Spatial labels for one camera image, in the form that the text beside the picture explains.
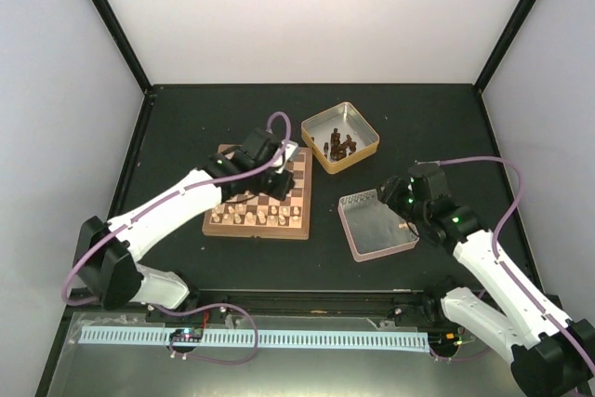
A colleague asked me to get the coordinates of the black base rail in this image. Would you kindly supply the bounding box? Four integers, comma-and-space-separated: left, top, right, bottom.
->
147, 290, 428, 325

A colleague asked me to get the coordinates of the right black frame post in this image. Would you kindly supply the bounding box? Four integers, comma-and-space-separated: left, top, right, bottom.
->
473, 0, 537, 94

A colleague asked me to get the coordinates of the wooden chess board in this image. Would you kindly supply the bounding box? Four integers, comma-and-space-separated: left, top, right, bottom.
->
202, 147, 313, 240

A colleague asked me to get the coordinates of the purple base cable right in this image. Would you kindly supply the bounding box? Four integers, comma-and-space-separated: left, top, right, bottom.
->
429, 289, 494, 364

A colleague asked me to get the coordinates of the white slotted cable duct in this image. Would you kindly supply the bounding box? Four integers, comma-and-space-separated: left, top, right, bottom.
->
78, 326, 430, 353

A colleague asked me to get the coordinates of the pile of dark chess pieces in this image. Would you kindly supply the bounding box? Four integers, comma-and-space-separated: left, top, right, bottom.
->
323, 127, 357, 162

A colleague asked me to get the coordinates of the black frame post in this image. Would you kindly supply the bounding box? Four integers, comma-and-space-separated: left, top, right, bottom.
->
91, 0, 152, 93
473, 0, 537, 94

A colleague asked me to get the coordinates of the gold tin box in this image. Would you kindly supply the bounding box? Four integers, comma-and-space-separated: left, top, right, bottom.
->
301, 102, 380, 175

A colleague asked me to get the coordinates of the small circuit board left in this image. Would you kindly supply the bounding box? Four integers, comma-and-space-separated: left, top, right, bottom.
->
169, 328, 204, 343

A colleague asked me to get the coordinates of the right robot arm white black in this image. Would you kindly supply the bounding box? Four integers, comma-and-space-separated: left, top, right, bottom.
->
377, 161, 594, 396

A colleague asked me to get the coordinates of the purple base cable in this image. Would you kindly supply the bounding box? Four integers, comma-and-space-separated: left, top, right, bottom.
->
429, 289, 494, 364
152, 302, 259, 364

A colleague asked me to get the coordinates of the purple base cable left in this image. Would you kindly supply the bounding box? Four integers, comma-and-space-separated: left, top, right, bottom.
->
152, 302, 259, 364

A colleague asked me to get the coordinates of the left black frame post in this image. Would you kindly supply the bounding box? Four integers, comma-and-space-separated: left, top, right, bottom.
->
91, 0, 152, 93

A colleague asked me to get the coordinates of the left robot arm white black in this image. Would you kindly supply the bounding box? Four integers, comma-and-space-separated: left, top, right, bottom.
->
61, 128, 298, 322

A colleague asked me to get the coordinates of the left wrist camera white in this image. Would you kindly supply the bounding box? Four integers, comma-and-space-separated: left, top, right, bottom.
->
275, 140, 299, 173

